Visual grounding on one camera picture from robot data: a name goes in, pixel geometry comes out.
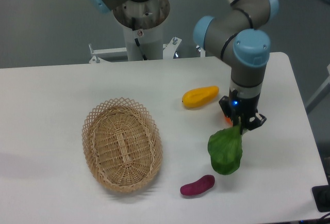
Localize woven wicker basket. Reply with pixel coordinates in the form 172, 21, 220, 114
82, 98, 162, 193

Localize green leafy vegetable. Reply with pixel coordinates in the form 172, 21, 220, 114
207, 125, 243, 175

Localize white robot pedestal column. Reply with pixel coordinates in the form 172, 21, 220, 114
123, 25, 163, 61

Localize black device at table edge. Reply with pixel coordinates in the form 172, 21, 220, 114
311, 185, 329, 213

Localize yellow mango toy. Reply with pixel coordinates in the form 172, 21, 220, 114
181, 86, 219, 108

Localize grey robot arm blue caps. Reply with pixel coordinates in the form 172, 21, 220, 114
90, 0, 279, 131

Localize white stand leg right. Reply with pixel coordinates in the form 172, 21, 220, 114
305, 65, 329, 114

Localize white metal base frame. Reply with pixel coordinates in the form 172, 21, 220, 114
88, 37, 207, 64

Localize orange toy fruit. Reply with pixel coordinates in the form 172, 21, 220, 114
224, 116, 233, 125

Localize black cable on pedestal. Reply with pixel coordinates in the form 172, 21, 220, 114
131, 17, 148, 61

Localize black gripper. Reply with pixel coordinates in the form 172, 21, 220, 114
219, 81, 267, 131

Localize purple sweet potato toy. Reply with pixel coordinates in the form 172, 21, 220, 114
180, 174, 215, 197

